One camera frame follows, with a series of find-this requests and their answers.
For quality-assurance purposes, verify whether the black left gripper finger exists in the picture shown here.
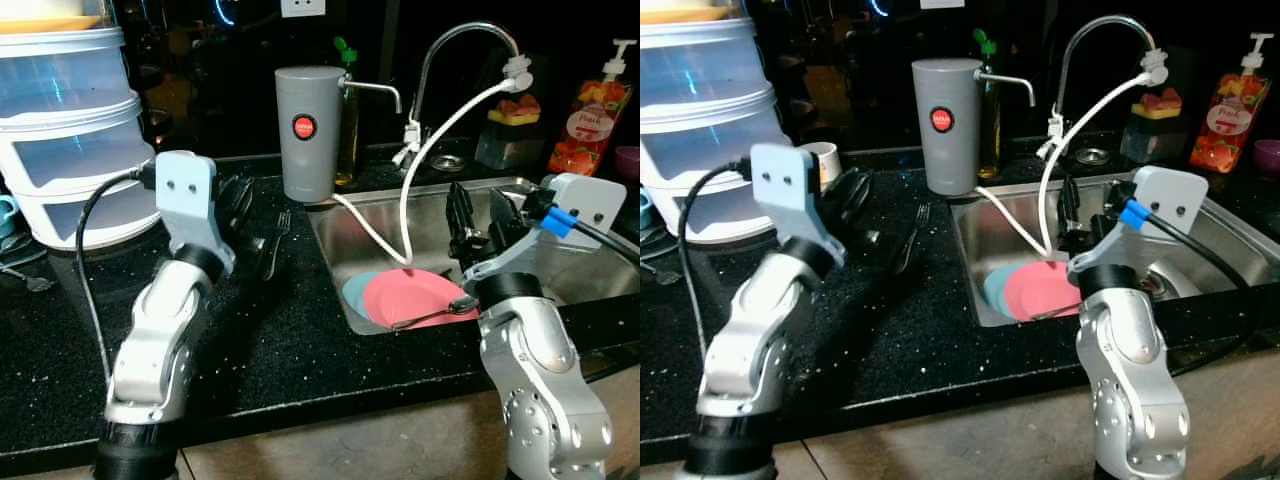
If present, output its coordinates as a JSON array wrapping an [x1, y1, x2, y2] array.
[[847, 164, 882, 233], [215, 177, 238, 234], [819, 168, 847, 231], [236, 174, 259, 237]]

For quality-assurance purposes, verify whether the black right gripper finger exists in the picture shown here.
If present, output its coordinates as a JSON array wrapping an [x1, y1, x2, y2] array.
[[1059, 174, 1087, 251], [446, 182, 477, 251], [1094, 179, 1128, 242], [487, 187, 527, 247]]

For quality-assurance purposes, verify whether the white printed cup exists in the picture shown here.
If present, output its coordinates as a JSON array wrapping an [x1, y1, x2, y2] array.
[[797, 141, 842, 194]]

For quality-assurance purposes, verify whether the dark metal fork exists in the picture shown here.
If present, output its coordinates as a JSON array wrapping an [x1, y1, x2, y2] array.
[[897, 202, 934, 277], [261, 207, 294, 284]]

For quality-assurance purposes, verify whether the silver metal spoon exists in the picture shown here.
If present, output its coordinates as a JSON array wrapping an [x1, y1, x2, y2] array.
[[389, 294, 482, 332], [1029, 297, 1084, 322]]

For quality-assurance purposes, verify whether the stainless steel sink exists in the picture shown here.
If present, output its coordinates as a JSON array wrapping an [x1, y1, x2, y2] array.
[[949, 169, 1280, 329], [304, 174, 641, 337]]

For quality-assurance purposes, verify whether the pink plate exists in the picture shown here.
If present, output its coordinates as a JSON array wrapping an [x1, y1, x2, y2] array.
[[1001, 259, 1087, 322], [361, 267, 480, 330]]

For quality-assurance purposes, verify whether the dark sponge holder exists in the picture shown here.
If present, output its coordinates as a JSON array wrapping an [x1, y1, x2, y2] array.
[[474, 119, 542, 170], [1119, 114, 1187, 165]]

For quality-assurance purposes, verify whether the white cloth tie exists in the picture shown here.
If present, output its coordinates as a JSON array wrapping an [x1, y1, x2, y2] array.
[[392, 117, 424, 170], [1039, 111, 1067, 162]]

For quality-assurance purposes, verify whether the grey water filter canister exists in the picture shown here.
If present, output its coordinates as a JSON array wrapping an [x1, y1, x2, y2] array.
[[911, 57, 1037, 199], [274, 65, 404, 205]]

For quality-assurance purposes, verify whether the stainless steel pot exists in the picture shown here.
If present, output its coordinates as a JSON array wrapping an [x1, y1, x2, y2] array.
[[1134, 261, 1207, 302]]

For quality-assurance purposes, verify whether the light blue plate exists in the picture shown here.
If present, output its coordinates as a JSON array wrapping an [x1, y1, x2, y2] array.
[[341, 271, 387, 324], [982, 264, 1024, 317]]

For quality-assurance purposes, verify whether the yellow red sponge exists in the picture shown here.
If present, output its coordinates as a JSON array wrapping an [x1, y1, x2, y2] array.
[[1131, 87, 1187, 122], [486, 94, 544, 127]]

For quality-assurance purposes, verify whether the yellow oil bottle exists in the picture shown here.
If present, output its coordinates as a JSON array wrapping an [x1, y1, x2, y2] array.
[[334, 36, 364, 189], [974, 27, 1002, 182]]

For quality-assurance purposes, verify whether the orange peach soap pump bottle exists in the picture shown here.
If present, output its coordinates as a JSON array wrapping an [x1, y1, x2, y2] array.
[[546, 39, 639, 177], [1187, 32, 1274, 175]]

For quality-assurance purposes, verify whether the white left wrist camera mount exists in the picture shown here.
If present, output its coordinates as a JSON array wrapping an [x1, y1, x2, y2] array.
[[152, 149, 237, 272], [749, 142, 847, 267]]

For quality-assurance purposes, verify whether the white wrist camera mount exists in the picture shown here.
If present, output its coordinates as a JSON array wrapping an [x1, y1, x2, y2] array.
[[1067, 164, 1210, 277], [464, 172, 630, 292], [749, 142, 847, 267], [152, 149, 237, 272]]

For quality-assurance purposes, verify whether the black cable with blue tape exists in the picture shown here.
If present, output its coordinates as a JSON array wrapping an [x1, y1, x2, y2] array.
[[519, 184, 641, 272], [1109, 179, 1252, 292]]

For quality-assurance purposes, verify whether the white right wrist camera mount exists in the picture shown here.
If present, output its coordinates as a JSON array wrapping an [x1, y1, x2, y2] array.
[[464, 172, 630, 292], [1067, 164, 1210, 277]]

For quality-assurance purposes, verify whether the thin white hose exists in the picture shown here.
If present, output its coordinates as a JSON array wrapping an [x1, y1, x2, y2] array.
[[974, 186, 1047, 257], [329, 192, 407, 264]]

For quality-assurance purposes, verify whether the thick white hose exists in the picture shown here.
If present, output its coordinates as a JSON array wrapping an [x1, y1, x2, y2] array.
[[1037, 74, 1152, 257], [397, 79, 517, 264]]

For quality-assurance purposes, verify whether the white faucet hose fitting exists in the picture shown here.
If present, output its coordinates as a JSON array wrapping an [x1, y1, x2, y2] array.
[[1139, 47, 1172, 87], [499, 54, 534, 94]]

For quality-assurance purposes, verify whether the plain black cable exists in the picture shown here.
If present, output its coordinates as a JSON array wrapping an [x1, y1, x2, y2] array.
[[74, 164, 160, 387], [677, 159, 757, 382]]

